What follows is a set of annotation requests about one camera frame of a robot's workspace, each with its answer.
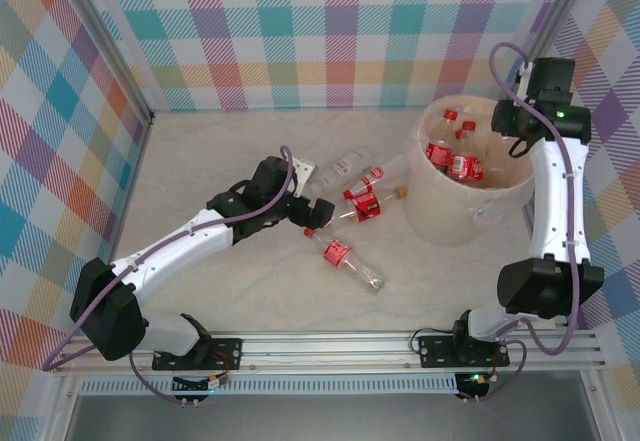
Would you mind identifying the red-capped cola bottle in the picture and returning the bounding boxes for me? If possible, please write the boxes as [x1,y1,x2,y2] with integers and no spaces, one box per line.
[446,120,485,183]
[303,226,390,295]
[424,107,461,170]

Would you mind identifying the orange-capped bottle red black label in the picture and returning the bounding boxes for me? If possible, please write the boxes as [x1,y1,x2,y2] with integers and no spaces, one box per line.
[319,186,407,227]

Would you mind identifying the clear bottle white red label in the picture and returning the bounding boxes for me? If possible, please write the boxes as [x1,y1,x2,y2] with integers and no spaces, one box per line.
[317,147,372,190]

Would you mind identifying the clear bottle red oval label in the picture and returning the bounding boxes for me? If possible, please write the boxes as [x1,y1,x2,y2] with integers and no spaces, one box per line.
[341,156,412,201]

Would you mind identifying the beige round bin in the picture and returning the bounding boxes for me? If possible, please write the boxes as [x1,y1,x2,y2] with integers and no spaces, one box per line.
[403,93,540,249]

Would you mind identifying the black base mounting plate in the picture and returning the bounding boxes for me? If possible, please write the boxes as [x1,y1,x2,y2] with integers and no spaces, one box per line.
[151,336,244,373]
[417,334,511,370]

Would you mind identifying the grey metal panel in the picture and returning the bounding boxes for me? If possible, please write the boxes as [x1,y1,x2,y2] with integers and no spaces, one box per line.
[63,393,604,441]

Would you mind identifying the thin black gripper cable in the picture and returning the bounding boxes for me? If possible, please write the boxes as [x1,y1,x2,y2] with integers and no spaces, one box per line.
[507,133,534,158]

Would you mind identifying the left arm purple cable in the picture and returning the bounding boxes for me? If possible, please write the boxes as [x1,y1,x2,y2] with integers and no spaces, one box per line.
[42,145,294,406]

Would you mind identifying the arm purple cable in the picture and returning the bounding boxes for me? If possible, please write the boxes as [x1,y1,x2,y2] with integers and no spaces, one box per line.
[42,145,294,406]
[462,43,584,405]

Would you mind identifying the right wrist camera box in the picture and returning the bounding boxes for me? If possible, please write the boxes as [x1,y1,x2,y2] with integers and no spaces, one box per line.
[514,60,535,100]

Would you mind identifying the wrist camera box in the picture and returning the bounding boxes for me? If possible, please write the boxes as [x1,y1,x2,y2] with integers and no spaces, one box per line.
[290,156,317,198]
[514,60,535,100]

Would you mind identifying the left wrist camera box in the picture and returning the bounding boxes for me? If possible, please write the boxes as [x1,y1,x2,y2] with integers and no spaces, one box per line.
[290,156,317,198]

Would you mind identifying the aluminium frame post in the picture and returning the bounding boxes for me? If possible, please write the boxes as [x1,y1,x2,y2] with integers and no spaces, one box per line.
[497,0,601,130]
[59,0,155,128]

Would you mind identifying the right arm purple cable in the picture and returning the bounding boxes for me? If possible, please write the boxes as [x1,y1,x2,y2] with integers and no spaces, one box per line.
[462,43,584,405]

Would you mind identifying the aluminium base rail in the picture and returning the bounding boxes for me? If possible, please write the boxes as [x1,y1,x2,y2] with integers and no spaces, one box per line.
[54,329,607,376]

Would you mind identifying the white slotted cable duct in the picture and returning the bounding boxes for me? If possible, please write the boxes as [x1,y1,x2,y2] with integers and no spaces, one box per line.
[78,373,460,396]

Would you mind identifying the black connector bracket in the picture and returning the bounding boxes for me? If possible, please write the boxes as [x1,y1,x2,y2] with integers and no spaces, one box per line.
[172,376,211,407]
[455,374,494,405]

